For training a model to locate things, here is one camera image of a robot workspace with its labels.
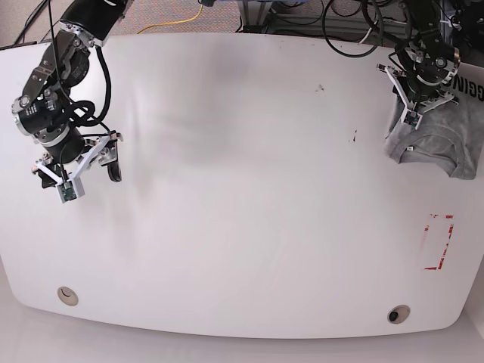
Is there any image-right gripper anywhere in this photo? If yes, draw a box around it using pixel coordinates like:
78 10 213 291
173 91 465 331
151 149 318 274
377 41 461 122

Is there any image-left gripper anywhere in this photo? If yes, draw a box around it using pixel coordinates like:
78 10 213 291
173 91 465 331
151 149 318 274
33 129 123 189

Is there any grey t-shirt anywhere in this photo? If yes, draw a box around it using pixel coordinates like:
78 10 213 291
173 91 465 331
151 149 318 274
383 64 483 180

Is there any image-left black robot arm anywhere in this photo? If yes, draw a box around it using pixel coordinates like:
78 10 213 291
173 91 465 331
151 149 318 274
11 1 132 200

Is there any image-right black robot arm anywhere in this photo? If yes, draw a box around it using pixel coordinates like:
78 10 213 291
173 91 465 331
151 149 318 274
361 1 461 129

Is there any left table grommet hole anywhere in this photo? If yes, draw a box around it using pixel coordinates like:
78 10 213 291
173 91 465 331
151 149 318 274
57 287 79 306

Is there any table grommet hole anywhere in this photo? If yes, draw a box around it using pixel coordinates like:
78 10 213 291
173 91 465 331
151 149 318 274
57 287 79 306
387 305 411 324

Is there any red tape rectangle marking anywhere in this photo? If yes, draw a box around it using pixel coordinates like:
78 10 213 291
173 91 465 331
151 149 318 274
420 214 455 271

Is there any right table grommet hole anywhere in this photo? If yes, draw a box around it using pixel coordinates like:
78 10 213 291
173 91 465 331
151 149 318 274
387 305 411 324

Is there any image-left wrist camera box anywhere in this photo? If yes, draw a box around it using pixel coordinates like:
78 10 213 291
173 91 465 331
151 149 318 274
56 178 85 203

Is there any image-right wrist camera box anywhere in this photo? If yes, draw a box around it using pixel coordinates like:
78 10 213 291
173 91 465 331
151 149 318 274
400 110 423 130

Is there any white cable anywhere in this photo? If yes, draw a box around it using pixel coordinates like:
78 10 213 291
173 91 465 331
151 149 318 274
358 26 379 45

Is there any aluminium frame stand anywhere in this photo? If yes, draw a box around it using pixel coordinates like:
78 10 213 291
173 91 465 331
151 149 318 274
237 1 455 59

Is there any black floor cable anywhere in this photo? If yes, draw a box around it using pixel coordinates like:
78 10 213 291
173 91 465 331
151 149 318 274
13 0 50 45

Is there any yellow cable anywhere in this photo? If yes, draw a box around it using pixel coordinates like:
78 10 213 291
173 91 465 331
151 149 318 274
136 3 205 35

